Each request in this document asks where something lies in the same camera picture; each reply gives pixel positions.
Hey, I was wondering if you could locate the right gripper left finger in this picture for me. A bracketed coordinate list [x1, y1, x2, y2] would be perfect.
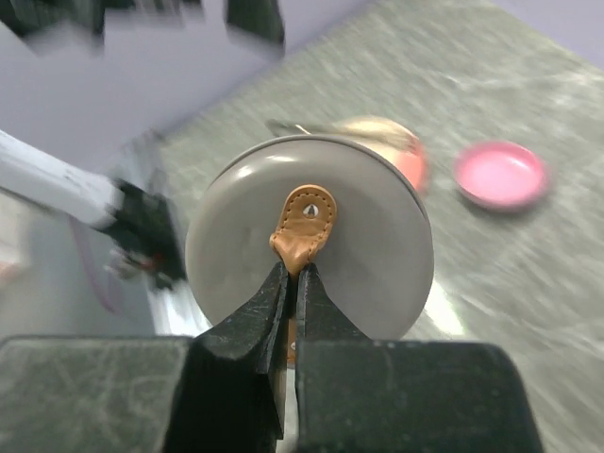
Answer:
[1, 264, 288, 452]

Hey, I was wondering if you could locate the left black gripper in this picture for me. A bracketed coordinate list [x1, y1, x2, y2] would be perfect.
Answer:
[1, 0, 286, 57]

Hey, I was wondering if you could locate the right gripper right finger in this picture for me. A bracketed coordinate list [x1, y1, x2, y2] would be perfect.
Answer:
[295, 266, 544, 453]

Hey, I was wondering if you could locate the grey round lid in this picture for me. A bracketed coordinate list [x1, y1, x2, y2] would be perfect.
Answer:
[185, 135, 434, 361]

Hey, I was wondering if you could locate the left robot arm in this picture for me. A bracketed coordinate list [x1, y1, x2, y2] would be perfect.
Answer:
[1, 1, 186, 290]

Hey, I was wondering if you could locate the pink round lid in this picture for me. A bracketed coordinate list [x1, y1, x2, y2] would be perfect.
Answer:
[454, 142, 550, 212]

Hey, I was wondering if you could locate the pink and cream plate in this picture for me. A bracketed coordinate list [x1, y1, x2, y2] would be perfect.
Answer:
[333, 116, 428, 193]

